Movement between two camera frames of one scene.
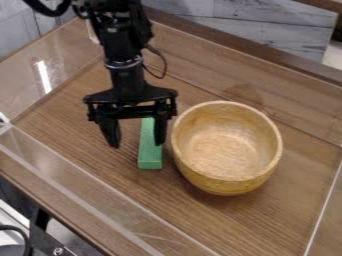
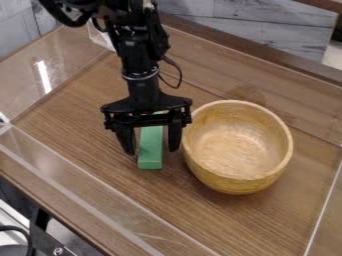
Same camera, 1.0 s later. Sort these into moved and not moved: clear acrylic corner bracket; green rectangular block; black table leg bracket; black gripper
Moved: black gripper
Not moved: black table leg bracket; green rectangular block; clear acrylic corner bracket
